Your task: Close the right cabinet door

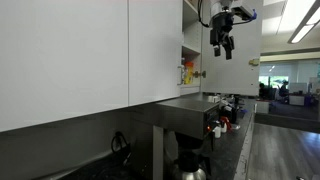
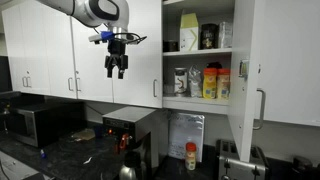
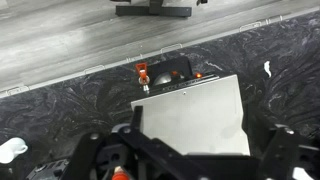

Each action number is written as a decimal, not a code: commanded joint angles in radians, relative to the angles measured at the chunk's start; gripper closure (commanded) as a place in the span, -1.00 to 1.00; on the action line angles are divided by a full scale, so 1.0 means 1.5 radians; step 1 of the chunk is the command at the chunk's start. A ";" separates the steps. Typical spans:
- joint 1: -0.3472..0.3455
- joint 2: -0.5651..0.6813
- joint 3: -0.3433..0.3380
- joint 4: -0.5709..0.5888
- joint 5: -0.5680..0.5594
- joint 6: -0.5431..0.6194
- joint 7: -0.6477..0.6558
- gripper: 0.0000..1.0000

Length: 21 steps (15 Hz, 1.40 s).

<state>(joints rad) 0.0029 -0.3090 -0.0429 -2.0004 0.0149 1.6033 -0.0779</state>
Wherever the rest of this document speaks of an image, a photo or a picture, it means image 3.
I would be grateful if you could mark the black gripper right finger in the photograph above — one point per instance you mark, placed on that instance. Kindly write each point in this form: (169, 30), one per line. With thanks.
(286, 156)

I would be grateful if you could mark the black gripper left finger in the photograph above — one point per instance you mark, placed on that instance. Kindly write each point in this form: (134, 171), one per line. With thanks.
(156, 156)

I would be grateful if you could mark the orange lid seasoning bottle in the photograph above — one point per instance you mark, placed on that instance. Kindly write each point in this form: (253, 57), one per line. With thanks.
(120, 175)

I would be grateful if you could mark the stainless steel coffee maker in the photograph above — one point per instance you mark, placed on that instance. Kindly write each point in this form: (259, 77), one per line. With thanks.
(193, 116)

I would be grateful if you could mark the orange hot water tap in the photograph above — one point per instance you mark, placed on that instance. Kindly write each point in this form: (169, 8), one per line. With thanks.
(141, 68)

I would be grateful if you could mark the white paper scrap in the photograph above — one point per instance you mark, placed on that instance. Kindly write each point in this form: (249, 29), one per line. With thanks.
(267, 68)

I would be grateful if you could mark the silver black toaster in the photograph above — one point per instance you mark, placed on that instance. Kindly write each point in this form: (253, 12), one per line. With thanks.
(46, 170)

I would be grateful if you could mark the black stand base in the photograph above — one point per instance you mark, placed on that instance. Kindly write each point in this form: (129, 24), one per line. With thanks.
(153, 10)

